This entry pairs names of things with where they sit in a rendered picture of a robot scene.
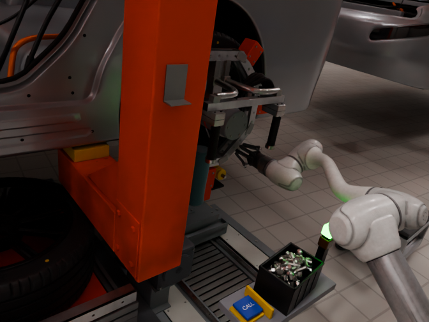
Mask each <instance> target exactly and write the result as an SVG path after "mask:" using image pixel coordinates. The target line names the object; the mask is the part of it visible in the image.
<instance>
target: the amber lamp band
mask: <svg viewBox="0 0 429 322"><path fill-rule="evenodd" d="M333 242H334V240H333V239H331V240H329V241H328V240H326V239H325V238H323V237H322V236H320V238H319V241H318V245H319V246H320V247H322V248H323V249H324V250H327V249H329V248H331V247H332V245H333Z"/></svg>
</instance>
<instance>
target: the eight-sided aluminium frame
mask: <svg viewBox="0 0 429 322"><path fill-rule="evenodd" d="M216 60H220V61H226V60H231V61H233V62H234V64H235V66H236V68H237V69H238V71H239V73H240V74H241V76H242V78H243V80H245V79H246V78H247V76H249V75H250V74H251V73H253V72H255V71H254V69H253V67H252V65H251V64H250V62H249V60H247V55H246V54H245V52H244V51H242V50H239V49H236V48H211V53H210V58H209V61H216ZM259 86H262V84H258V85H256V86H253V87H255V88H259ZM248 96H260V95H256V94H253V93H247V94H246V95H245V97H248ZM257 107H258V105H255V106H249V107H243V110H242V111H243V112H244V113H245V114H246V115H247V118H248V124H247V127H246V130H245V131H244V133H243V134H242V136H240V137H239V138H237V139H235V140H229V139H226V140H225V141H224V142H223V143H222V145H221V146H220V147H219V148H218V149H217V152H216V163H215V164H210V165H209V167H212V166H216V165H221V164H224V163H225V162H226V161H227V160H228V158H229V157H230V156H231V154H233V152H235V150H236V149H237V148H238V147H239V145H240V144H241V143H242V142H243V141H244V140H245V139H246V137H247V136H248V135H249V134H250V133H251V131H252V130H253V127H254V125H255V124H254V122H255V117H256V113H257Z"/></svg>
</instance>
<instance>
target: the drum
mask: <svg viewBox="0 0 429 322"><path fill-rule="evenodd" d="M204 101H209V98H206V97H204ZM221 111H223V112H225V121H224V125H222V126H221V130H220V136H221V137H226V138H227V139H229V140H235V139H237V138H239V137H240V136H242V134H243V133H244V131H245V130H246V127H247V124H248V118H247V115H246V114H245V113H244V112H243V111H240V110H239V108H233V109H224V110H221ZM200 124H201V125H203V126H204V127H206V128H208V129H209V130H211V125H210V124H208V123H206V122H205V121H203V120H201V121H200Z"/></svg>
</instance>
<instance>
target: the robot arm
mask: <svg viewBox="0 0 429 322"><path fill-rule="evenodd" d="M247 148H249V149H252V150H256V151H251V150H248V149H247ZM240 150H243V151H245V152H247V153H248V154H249V155H247V154H246V153H243V152H242V151H240ZM322 150H323V148H322V144H321V143H320V142H319V141H317V140H315V139H308V140H306V141H303V142H302V143H301V144H299V145H297V146H296V147H295V148H294V149H293V150H292V151H291V152H290V153H289V154H288V155H287V156H286V157H285V158H283V159H281V160H279V161H277V160H276V159H273V158H272V157H270V156H265V155H263V154H262V153H261V152H260V151H261V147H260V146H254V145H251V144H247V143H243V144H242V145H239V147H238V148H237V149H236V150H235V155H236V156H237V157H238V159H239V160H240V161H241V162H242V165H243V166H244V168H246V166H248V165H250V166H253V167H254V168H256V169H257V170H258V172H260V173H261V174H263V175H264V176H265V177H267V178H269V180H270V181H271V182H273V183H274V184H275V185H277V186H279V187H281V188H283V189H285V190H289V191H295V190H297V189H298V188H299V187H300V186H301V185H302V182H303V178H302V175H301V173H302V172H303V171H308V170H312V169H316V168H318V167H319V166H320V167H322V168H323V170H324V174H325V175H326V179H327V182H328V184H329V187H330V189H331V191H332V192H333V193H334V195H335V196H336V197H337V198H339V199H340V200H342V201H343V202H345V203H344V204H342V205H341V206H340V207H338V208H337V209H336V210H335V211H334V212H333V214H332V215H331V216H330V218H329V224H328V228H329V233H330V235H331V237H332V239H333V240H334V241H335V243H337V244H338V245H339V246H341V247H343V248H345V249H348V250H350V251H351V252H352V253H353V254H354V255H355V256H356V257H357V258H358V259H359V260H360V261H362V262H363V263H364V262H366V263H367V265H368V267H369V269H370V271H371V273H372V274H373V276H374V278H375V280H376V282H377V284H378V285H379V287H380V290H381V291H382V294H383V295H384V297H385V299H386V301H387V303H388V305H389V306H390V308H391V310H392V312H393V314H394V315H395V318H396V320H397V322H429V299H428V297H427V296H426V294H425V292H424V291H423V288H422V287H421V285H420V283H419V282H418V280H417V278H416V276H415V275H414V273H413V271H412V270H411V268H410V266H409V264H408V262H407V261H406V259H405V257H404V256H403V254H402V252H401V250H400V247H401V241H400V237H399V233H398V232H399V231H401V230H403V229H404V228H405V229H417V228H420V227H422V226H423V225H425V224H426V221H427V220H428V208H427V207H426V205H425V204H424V203H423V202H422V201H420V200H419V199H417V198H416V197H414V196H412V195H410V194H406V193H404V192H400V191H397V190H392V189H389V188H379V187H361V186H354V185H349V184H347V183H346V182H345V180H344V179H343V177H342V175H341V174H340V172H339V170H338V168H337V166H336V164H335V162H334V161H333V160H332V158H330V157H329V156H327V155H325V154H323V153H322ZM239 154H240V155H242V156H243V157H245V158H247V162H248V163H246V162H244V160H243V159H242V158H241V157H240V156H239Z"/></svg>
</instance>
